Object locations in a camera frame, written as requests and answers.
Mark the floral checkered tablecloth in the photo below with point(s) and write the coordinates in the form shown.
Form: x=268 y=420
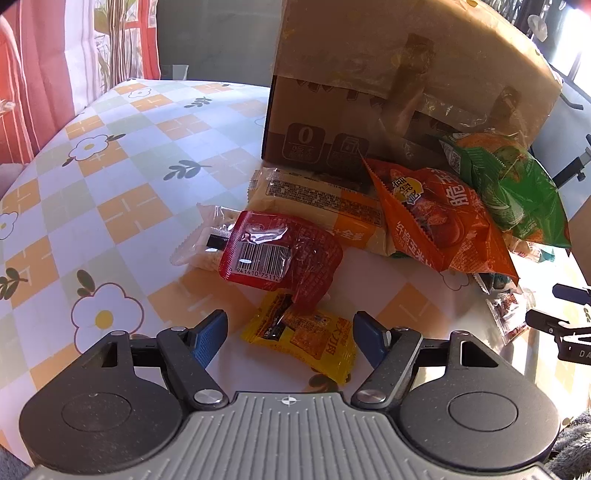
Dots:
x=115 y=184

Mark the small yellow snack packet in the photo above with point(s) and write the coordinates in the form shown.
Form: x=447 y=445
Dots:
x=318 y=337

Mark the red sauce packet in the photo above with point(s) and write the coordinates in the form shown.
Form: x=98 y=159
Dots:
x=300 y=258

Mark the clear cracker packet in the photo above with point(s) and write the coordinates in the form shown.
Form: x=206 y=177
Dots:
x=203 y=230

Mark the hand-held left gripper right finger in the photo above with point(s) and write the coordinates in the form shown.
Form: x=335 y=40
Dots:
x=369 y=337

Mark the pale yellow bread packet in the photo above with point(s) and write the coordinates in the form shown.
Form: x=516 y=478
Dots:
x=314 y=198

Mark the dark teal snack packet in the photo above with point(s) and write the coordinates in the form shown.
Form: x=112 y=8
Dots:
x=496 y=282

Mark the orange chip bag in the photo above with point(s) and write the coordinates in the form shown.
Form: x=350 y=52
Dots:
x=438 y=221

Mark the white teal snack packet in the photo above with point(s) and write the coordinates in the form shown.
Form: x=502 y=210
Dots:
x=531 y=249

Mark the red printed backdrop cloth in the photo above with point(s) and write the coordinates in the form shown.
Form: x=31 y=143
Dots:
x=46 y=69

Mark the white bin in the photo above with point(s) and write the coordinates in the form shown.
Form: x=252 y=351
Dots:
x=180 y=72

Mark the green chip bag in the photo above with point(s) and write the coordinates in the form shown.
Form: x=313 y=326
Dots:
x=512 y=194

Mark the grey fuzzy cloth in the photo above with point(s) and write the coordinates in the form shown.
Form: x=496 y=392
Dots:
x=572 y=447

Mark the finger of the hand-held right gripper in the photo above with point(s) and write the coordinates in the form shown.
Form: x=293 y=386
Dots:
x=572 y=294
x=549 y=322

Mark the small clear spicy snack packet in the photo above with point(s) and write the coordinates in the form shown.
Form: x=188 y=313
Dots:
x=510 y=318

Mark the plain brown carton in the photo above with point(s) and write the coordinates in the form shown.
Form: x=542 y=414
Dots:
x=582 y=226

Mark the brown cardboard box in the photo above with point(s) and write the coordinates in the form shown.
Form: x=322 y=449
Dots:
x=300 y=120

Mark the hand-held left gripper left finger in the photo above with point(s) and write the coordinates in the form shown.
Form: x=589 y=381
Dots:
x=210 y=337

